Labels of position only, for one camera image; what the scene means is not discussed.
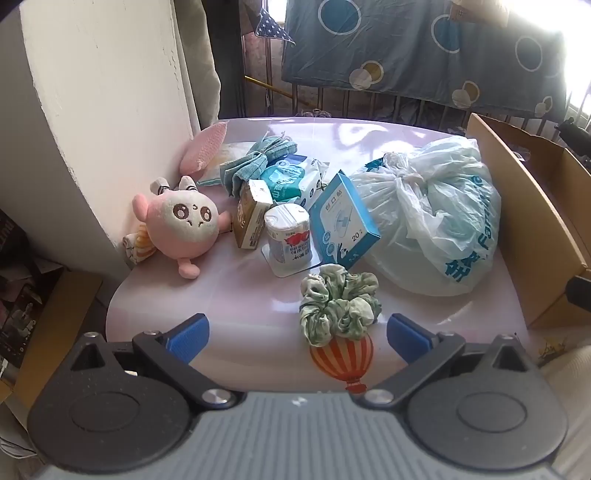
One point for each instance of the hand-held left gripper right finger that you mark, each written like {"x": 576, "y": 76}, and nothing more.
{"x": 408, "y": 339}

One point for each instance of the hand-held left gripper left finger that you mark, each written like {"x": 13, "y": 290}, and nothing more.
{"x": 187, "y": 339}

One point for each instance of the green floral scrunchie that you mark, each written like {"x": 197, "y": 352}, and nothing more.
{"x": 337, "y": 304}

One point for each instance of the orange striped towel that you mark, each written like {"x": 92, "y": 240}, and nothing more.
{"x": 138, "y": 244}

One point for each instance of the brown cardboard box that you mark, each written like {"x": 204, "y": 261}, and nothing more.
{"x": 531, "y": 221}

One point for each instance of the pink plush toy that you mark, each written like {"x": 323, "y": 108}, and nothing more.
{"x": 184, "y": 221}

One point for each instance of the white tied plastic bag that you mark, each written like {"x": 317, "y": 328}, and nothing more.
{"x": 429, "y": 217}

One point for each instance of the blue face mask box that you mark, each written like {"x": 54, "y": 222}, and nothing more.
{"x": 341, "y": 221}

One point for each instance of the gold tissue pack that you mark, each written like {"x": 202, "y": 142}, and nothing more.
{"x": 249, "y": 217}

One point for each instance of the white yogurt cup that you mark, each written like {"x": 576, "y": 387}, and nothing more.
{"x": 288, "y": 235}

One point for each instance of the dark printed box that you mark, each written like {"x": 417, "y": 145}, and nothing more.
{"x": 23, "y": 295}

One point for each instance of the teal folded towel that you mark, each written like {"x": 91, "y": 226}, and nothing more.
{"x": 244, "y": 166}

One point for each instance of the blue wet wipes pack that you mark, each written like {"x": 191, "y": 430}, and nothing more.
{"x": 286, "y": 177}

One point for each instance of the pink sponge pad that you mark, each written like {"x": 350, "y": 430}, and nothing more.
{"x": 203, "y": 147}

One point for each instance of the black device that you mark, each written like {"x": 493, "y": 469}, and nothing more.
{"x": 575, "y": 136}

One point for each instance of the yellow pole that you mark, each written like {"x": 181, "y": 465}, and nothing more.
{"x": 270, "y": 87}

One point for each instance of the beige curtain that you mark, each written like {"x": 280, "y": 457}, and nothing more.
{"x": 203, "y": 69}

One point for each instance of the blue circle-print bedsheet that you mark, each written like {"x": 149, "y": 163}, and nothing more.
{"x": 406, "y": 46}

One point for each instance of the blue star pennant flag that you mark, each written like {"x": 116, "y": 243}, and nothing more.
{"x": 272, "y": 27}

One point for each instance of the beige hanging cloth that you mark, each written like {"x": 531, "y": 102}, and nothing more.
{"x": 475, "y": 9}

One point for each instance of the dark door frame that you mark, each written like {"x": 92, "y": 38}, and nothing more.
{"x": 226, "y": 55}

